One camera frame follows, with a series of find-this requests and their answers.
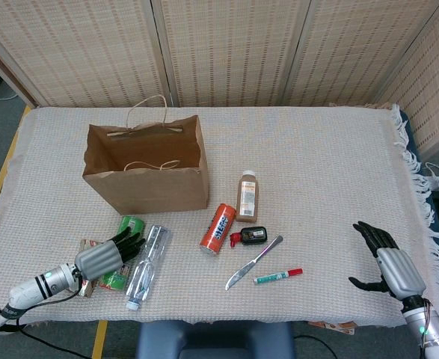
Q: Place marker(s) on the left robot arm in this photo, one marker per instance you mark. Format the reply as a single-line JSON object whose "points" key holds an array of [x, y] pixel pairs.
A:
{"points": [[28, 291]]}

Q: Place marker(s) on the blue padded chair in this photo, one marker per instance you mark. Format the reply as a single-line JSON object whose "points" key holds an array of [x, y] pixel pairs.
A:
{"points": [[211, 336]]}

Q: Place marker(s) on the foil snack packet red print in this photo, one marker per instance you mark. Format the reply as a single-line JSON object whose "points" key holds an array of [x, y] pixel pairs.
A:
{"points": [[88, 244]]}

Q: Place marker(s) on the brown juice bottle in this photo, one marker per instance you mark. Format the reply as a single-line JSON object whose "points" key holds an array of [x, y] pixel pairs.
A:
{"points": [[247, 198]]}

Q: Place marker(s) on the metal table knife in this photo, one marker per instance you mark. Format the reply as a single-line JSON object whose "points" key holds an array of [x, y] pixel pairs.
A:
{"points": [[249, 267]]}

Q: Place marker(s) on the green chips canister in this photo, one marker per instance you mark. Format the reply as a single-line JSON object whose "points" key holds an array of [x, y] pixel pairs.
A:
{"points": [[123, 223]]}

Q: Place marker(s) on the white woven tablecloth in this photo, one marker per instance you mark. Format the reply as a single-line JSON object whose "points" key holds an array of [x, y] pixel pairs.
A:
{"points": [[316, 168]]}

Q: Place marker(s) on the green marker red cap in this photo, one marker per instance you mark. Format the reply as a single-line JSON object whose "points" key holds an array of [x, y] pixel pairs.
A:
{"points": [[275, 277]]}

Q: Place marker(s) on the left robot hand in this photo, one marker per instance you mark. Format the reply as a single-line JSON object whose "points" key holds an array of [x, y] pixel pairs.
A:
{"points": [[97, 260]]}

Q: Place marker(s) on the orange printed carton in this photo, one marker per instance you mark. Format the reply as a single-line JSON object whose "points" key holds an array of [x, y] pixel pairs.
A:
{"points": [[335, 327]]}

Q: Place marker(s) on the orange Arctic Ocean can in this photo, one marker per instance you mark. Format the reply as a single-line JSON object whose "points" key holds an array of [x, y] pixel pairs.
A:
{"points": [[219, 228]]}

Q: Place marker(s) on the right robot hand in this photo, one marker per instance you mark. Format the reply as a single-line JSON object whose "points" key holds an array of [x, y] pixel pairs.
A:
{"points": [[400, 271]]}

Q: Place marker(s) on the clear plastic water bottle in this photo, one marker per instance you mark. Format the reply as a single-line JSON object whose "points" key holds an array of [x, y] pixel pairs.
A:
{"points": [[144, 276]]}

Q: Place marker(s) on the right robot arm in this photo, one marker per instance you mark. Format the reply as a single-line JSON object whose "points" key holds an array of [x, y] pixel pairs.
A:
{"points": [[432, 336]]}

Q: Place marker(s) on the woven bamboo screen panel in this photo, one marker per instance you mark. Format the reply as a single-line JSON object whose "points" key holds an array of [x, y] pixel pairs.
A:
{"points": [[428, 93], [234, 48], [353, 48], [73, 48]]}

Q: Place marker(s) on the brown paper bag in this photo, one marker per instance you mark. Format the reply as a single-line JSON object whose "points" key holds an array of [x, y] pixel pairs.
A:
{"points": [[159, 194]]}

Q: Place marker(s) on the black bottle red cap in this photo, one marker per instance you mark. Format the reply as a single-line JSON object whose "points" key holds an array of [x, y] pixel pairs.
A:
{"points": [[254, 235]]}

